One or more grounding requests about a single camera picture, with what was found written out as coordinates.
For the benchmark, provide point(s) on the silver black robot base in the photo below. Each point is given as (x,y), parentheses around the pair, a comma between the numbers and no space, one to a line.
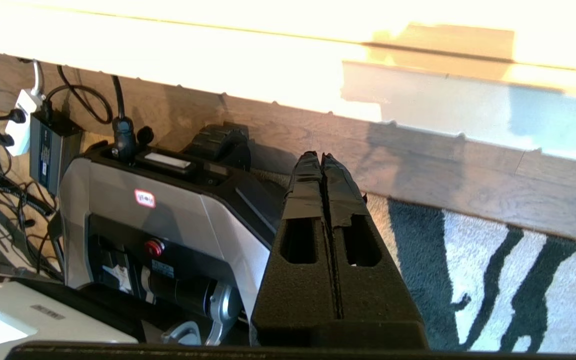
(168,220)

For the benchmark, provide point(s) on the white robot chassis cover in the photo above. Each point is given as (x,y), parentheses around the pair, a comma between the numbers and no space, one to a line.
(28,315)

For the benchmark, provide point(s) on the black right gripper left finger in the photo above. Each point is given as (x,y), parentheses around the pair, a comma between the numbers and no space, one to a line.
(298,300)

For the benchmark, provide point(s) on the grey power adapter brick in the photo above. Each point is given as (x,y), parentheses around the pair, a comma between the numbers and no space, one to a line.
(48,150)

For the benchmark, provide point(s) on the white power strip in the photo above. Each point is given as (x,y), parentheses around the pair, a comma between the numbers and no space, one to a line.
(20,120)

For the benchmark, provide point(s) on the black white zebra rug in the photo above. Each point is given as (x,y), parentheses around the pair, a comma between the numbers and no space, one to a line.
(493,280)

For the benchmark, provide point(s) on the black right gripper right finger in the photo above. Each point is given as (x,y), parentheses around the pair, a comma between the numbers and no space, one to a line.
(373,300)

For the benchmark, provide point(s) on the white fluted drawer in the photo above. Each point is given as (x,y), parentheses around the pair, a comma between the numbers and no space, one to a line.
(218,60)

